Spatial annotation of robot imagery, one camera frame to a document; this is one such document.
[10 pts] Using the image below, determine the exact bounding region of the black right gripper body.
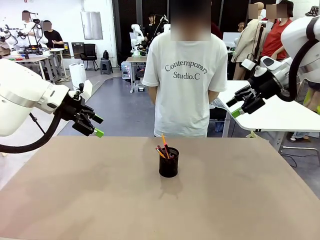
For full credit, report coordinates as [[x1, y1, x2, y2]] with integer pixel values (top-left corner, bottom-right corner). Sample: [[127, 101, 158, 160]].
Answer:
[[247, 73, 286, 100]]

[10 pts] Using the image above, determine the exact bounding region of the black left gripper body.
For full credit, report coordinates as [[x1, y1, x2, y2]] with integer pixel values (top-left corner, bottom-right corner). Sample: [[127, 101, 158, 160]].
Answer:
[[58, 96, 93, 123]]

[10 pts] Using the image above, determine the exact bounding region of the dark brown pencil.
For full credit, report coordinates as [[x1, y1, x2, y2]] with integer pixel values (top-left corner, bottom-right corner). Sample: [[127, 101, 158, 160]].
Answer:
[[156, 144, 167, 158]]

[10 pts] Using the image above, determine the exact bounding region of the black mesh pen holder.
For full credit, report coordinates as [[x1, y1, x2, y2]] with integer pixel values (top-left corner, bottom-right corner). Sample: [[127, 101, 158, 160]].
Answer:
[[158, 146, 180, 178]]

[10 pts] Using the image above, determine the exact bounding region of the white side table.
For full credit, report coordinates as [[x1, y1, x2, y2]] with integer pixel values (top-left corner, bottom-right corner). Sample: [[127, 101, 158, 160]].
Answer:
[[217, 79, 320, 153]]

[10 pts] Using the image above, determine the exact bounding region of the clear plastic bag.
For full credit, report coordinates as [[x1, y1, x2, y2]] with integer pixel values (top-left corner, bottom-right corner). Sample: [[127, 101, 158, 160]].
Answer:
[[209, 97, 227, 110]]

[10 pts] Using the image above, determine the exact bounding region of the white air purifier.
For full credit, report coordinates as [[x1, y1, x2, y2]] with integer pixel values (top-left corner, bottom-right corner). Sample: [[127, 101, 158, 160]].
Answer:
[[69, 63, 86, 88]]

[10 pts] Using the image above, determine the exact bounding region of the blue box under table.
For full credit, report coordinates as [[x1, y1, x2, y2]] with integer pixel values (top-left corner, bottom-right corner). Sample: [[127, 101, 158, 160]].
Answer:
[[213, 119, 225, 132]]

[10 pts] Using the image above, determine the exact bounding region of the mannequin in beige coat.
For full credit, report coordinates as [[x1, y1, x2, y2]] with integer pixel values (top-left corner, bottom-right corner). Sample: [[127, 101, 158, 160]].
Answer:
[[231, 2, 266, 81]]

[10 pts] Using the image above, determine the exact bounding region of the figure in red shirt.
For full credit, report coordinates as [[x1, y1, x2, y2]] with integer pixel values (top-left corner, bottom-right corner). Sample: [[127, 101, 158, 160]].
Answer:
[[261, 0, 295, 61]]

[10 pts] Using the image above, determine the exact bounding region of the grey plastic stool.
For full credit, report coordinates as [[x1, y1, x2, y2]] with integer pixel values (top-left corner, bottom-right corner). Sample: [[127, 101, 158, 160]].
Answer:
[[99, 58, 114, 75]]

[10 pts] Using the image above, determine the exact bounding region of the computer tower with coloured lights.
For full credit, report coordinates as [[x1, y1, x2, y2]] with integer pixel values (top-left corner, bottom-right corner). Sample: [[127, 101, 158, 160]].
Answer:
[[121, 61, 132, 80]]

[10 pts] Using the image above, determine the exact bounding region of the person in white T-shirt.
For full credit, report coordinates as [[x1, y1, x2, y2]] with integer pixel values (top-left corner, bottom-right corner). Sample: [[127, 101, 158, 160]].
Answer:
[[142, 0, 228, 138]]

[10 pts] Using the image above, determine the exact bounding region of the black office chair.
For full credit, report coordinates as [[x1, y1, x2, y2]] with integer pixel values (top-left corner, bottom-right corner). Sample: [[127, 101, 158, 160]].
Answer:
[[79, 43, 100, 71]]

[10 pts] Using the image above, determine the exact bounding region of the black framed display panel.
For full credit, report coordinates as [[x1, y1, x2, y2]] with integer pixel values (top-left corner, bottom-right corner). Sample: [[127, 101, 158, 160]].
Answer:
[[71, 41, 85, 59]]

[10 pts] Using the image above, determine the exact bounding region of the cluttered background work table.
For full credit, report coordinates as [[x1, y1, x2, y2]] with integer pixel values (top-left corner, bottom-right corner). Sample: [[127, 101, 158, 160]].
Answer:
[[0, 47, 67, 85]]

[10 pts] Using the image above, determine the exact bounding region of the wooden top background table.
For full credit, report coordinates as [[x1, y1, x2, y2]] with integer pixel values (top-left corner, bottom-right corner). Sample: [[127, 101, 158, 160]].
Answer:
[[125, 56, 148, 93]]

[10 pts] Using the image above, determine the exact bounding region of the person in black T-shirt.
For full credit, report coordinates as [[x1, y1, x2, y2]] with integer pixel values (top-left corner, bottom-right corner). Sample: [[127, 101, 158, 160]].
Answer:
[[42, 20, 65, 49]]

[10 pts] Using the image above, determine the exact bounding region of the person in white shirt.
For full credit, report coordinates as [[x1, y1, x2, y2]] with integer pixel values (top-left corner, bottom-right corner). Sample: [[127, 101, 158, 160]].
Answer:
[[21, 9, 38, 46]]

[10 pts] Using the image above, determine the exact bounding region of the person in black clothes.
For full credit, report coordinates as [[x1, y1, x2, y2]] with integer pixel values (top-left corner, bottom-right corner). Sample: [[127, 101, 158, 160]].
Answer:
[[144, 12, 163, 48]]

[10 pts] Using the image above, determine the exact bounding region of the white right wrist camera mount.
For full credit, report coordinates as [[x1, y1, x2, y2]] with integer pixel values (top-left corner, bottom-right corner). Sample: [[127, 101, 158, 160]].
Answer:
[[241, 58, 268, 77]]

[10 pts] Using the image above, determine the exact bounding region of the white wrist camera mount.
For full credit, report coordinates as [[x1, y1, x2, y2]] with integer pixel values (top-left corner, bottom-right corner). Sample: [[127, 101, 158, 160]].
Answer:
[[68, 79, 93, 101], [241, 58, 268, 77]]

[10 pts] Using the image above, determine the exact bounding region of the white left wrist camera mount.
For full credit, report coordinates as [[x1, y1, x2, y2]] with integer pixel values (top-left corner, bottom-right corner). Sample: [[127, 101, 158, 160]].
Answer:
[[68, 79, 93, 101]]

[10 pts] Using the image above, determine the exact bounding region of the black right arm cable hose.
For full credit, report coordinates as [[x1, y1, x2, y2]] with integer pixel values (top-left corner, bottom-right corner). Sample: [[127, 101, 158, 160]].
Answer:
[[276, 38, 320, 102]]

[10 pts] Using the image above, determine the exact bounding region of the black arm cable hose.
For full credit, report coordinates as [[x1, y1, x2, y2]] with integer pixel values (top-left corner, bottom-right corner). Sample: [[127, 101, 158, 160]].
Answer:
[[0, 109, 63, 154], [276, 38, 320, 102]]

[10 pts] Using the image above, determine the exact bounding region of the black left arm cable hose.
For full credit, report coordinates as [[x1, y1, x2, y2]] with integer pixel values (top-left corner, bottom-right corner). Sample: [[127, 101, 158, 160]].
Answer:
[[0, 109, 63, 154]]

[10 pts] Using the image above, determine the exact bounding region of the black floor cable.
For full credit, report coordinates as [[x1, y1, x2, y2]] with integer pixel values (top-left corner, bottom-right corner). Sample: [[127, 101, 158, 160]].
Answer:
[[281, 147, 298, 167]]

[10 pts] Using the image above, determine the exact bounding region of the silver metal wall panel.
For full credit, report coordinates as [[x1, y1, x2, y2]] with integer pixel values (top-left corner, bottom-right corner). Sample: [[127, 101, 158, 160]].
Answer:
[[80, 10, 104, 40]]

